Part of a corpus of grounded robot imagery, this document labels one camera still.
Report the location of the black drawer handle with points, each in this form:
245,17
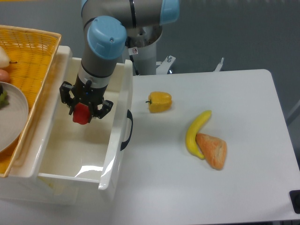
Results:
128,131

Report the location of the pink peach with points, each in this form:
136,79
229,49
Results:
4,76

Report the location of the red bell pepper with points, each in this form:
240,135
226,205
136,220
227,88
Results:
81,114

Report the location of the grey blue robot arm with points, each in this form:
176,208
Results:
114,30

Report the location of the yellow banana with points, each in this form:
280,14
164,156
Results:
194,128

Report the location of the grey ribbed plate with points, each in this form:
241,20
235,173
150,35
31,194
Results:
13,116

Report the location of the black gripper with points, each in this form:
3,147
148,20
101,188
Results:
87,94

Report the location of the black corner device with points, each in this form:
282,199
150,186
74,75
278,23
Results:
295,199

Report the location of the orange bread wedge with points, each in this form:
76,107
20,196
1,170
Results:
214,150

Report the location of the yellow bell pepper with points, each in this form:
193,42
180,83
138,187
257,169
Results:
159,101

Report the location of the white drawer cabinet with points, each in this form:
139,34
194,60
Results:
23,182

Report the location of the white upper drawer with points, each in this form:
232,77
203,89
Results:
90,154

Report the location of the white table bracket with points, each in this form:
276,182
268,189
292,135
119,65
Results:
219,65

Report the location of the green grapes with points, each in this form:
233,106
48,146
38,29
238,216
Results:
3,97

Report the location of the yellow woven basket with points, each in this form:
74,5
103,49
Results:
34,51

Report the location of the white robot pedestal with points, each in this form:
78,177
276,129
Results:
141,46

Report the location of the white pear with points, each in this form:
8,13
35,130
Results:
5,61

